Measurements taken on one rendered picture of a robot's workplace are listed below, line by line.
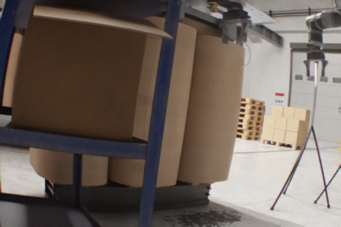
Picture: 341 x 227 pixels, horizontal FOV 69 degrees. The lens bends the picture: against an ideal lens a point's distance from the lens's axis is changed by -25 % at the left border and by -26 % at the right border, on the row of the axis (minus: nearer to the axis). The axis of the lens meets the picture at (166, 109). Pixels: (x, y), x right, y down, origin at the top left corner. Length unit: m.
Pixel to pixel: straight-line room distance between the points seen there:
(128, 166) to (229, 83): 0.77
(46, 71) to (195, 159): 1.35
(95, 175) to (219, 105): 0.83
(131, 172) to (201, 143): 0.47
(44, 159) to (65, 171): 0.12
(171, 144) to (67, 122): 1.07
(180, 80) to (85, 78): 1.05
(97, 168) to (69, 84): 0.87
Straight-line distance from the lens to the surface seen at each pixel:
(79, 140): 0.65
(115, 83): 0.69
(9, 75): 2.98
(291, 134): 7.57
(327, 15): 1.76
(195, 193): 2.07
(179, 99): 1.67
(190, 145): 1.85
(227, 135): 1.94
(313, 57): 1.84
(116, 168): 1.63
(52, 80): 0.65
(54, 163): 1.42
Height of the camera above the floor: 0.63
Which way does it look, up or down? 1 degrees down
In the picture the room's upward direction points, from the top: 8 degrees clockwise
